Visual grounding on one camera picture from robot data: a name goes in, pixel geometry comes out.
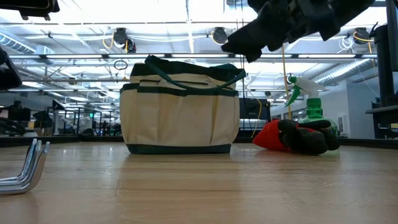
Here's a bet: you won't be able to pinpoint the beige green canvas gardening bag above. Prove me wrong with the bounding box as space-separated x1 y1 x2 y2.
119 55 248 156

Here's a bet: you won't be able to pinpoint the background robot cell frame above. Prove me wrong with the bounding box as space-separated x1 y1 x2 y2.
32 98 100 136

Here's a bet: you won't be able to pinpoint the black background workstation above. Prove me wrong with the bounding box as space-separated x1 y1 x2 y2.
0 100 32 138

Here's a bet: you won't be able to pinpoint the black aluminium table frame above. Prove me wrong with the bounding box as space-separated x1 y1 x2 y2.
0 134 398 149

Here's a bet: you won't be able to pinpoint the grey side desk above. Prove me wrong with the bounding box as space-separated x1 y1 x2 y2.
365 105 398 139

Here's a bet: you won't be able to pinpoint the black monitor on stand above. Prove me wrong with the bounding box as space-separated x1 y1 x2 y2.
374 0 398 108

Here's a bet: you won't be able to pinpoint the green spray bottle white nozzle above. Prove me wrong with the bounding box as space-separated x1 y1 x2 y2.
285 74 340 131

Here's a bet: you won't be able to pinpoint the red black gardening gloves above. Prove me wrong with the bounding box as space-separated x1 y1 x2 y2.
252 119 341 156

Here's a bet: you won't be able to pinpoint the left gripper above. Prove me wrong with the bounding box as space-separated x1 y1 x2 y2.
0 0 60 91

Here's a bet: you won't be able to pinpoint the black ceiling cable reel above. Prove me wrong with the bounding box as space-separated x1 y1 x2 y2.
212 26 228 45
112 27 137 54
353 27 371 45

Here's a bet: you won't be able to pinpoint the three-tine cultivator wooden handle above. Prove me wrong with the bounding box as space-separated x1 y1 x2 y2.
0 138 50 196

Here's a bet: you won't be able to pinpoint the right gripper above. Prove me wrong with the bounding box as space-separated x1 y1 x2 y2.
221 0 341 63

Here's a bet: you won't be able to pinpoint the black background monitor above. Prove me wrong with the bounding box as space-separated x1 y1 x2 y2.
239 97 271 121

